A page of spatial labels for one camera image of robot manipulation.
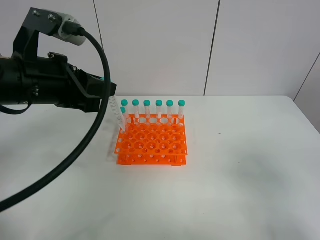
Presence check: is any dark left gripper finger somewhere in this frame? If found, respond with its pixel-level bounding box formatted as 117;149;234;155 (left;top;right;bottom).
87;74;118;101

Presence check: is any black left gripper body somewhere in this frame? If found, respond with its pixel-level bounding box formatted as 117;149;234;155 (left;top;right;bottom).
14;52;103;113

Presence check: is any clear tube teal cap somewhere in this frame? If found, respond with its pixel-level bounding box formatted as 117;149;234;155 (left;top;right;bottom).
108;82;126;131

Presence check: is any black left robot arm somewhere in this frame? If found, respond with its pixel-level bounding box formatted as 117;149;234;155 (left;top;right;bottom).
0;52;105;115

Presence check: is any clear tube front left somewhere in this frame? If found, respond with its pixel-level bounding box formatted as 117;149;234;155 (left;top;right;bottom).
120;106;129;135

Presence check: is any orange test tube rack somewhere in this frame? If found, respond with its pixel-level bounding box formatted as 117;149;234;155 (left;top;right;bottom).
114;114;188;166

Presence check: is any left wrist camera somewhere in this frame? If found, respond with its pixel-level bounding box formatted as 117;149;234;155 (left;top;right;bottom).
22;7;86;46

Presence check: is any black left camera cable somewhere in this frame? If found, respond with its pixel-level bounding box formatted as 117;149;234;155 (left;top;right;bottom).
0;27;112;213

